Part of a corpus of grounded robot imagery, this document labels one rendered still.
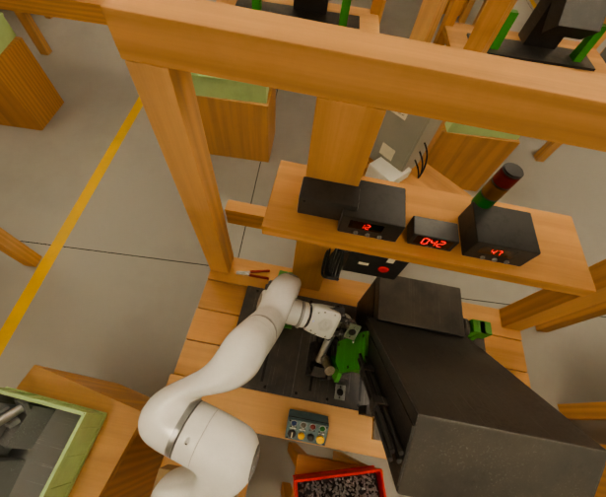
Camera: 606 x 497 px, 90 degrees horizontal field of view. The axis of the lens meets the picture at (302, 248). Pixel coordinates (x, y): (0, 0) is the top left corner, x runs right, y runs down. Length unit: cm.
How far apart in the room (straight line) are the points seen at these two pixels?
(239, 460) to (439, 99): 72
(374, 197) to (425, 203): 20
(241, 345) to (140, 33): 59
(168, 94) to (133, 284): 199
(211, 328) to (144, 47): 104
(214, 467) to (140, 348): 186
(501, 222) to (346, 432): 91
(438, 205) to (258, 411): 97
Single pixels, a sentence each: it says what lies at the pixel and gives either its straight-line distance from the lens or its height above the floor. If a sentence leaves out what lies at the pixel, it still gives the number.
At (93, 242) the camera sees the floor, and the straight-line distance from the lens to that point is 293.
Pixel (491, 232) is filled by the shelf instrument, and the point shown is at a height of 161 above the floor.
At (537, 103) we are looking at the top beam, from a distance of 72.
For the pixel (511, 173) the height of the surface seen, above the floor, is 173.
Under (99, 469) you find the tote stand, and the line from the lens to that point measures 157.
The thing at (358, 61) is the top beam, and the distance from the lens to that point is 62.
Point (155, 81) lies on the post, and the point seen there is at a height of 182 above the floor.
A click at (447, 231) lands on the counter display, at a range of 87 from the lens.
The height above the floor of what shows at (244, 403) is 90.
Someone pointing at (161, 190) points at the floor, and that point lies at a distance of 304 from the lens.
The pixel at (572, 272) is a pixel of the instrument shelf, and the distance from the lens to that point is 110.
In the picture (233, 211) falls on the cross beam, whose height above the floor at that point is 127.
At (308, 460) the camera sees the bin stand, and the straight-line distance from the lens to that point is 143.
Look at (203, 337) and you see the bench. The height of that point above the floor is 88.
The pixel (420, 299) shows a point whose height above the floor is 124.
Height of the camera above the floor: 222
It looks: 60 degrees down
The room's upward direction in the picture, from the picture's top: 10 degrees clockwise
